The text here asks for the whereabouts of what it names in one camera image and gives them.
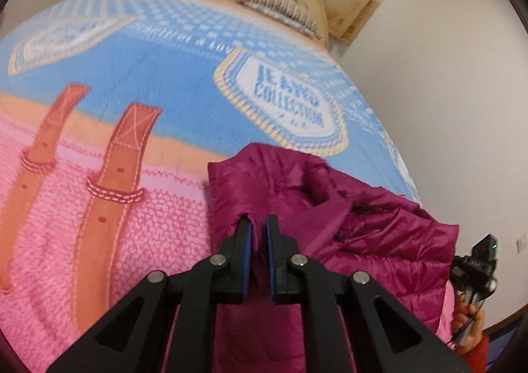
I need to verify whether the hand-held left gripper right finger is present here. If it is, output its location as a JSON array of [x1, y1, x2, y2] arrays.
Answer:
[[265, 214, 473, 373]]

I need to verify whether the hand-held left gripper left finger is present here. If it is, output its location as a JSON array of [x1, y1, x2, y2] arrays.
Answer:
[[45, 214, 253, 373]]

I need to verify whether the magenta puffer jacket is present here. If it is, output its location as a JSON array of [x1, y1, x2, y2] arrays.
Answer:
[[206, 143, 459, 373]]

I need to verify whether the person's right forearm red sleeve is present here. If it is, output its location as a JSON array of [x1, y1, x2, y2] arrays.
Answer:
[[458, 334, 492, 373]]

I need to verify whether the person's right hand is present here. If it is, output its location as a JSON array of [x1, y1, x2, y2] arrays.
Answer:
[[451, 295, 488, 354]]

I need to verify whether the pink and blue printed bedspread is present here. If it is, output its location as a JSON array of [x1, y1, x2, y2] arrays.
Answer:
[[0, 0, 454, 373]]

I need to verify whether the striped pillow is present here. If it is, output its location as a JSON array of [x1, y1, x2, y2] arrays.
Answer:
[[235, 0, 320, 40]]

